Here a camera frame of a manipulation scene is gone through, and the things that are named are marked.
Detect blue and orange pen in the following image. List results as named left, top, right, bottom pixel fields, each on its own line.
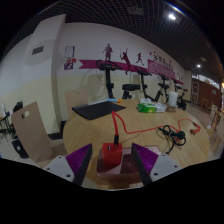
left=106, top=97, right=123, bottom=103

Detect black bag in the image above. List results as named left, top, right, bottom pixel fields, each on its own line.
left=11, top=138, right=30, bottom=160

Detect wooden chair with handle hole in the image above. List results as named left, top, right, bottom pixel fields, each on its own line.
left=11, top=101, right=68, bottom=165

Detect grey wall vent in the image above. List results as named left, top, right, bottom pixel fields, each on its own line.
left=31, top=45, right=45, bottom=56

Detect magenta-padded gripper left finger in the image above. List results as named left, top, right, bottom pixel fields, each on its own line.
left=43, top=142, right=94, bottom=187

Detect black power cord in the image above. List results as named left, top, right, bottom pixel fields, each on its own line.
left=157, top=124, right=187, bottom=155

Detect white cup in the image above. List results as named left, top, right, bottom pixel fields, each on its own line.
left=167, top=90, right=180, bottom=109

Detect white tissue pack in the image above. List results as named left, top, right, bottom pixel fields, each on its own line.
left=138, top=97, right=153, bottom=105

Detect red charger block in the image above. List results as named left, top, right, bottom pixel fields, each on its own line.
left=101, top=142, right=124, bottom=167

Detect group of wooden chairs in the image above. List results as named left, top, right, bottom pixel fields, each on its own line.
left=207, top=102, right=224, bottom=156

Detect brown wooden cabinet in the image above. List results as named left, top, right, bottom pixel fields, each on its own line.
left=191, top=77, right=223, bottom=111

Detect wall posters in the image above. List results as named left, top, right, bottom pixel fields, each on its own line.
left=63, top=45, right=77, bottom=71

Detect magenta sports wall decal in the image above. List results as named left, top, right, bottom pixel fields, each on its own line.
left=78, top=43, right=184, bottom=86

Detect plain wooden chair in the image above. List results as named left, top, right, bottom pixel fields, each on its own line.
left=64, top=89, right=90, bottom=118

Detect red charging cable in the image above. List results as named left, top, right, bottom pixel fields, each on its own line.
left=110, top=110, right=202, bottom=146

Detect black exercise bike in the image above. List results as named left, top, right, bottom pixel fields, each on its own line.
left=134, top=65, right=155, bottom=101
left=95, top=59, right=142, bottom=100
left=154, top=73, right=171, bottom=105
left=172, top=79, right=189, bottom=111

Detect green wet wipes pack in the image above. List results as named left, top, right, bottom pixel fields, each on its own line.
left=136, top=101, right=167, bottom=114

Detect black mouse pad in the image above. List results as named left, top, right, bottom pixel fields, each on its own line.
left=71, top=100, right=127, bottom=121

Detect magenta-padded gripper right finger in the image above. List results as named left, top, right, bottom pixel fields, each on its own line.
left=130, top=142, right=183, bottom=186

